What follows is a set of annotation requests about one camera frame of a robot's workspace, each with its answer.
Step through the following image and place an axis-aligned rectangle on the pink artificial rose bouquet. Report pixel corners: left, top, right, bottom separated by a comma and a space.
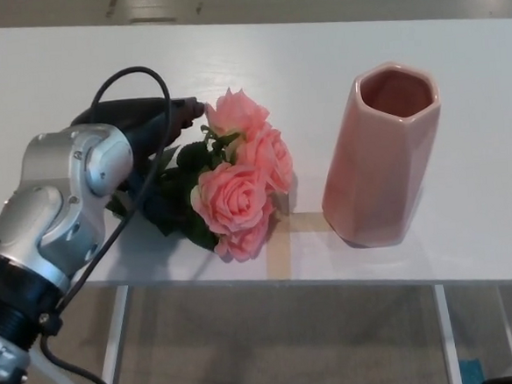
97, 82, 301, 272

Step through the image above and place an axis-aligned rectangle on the long tan tape strip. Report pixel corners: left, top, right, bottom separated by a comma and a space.
265, 229, 295, 281

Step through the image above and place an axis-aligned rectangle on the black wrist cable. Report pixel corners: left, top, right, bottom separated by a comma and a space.
21, 62, 217, 384

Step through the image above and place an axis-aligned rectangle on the pink faceted ceramic vase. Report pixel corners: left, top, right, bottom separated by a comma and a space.
311, 58, 452, 252

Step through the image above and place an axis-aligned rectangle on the short tan tape strip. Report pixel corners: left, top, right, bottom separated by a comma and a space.
288, 210, 331, 234

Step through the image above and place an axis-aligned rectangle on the blue floor tape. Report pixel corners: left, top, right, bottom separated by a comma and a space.
460, 358, 484, 384

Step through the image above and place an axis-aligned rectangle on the thin white table leg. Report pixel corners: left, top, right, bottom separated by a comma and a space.
496, 285, 512, 363

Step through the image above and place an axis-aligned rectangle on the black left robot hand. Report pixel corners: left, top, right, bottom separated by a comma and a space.
68, 92, 216, 203

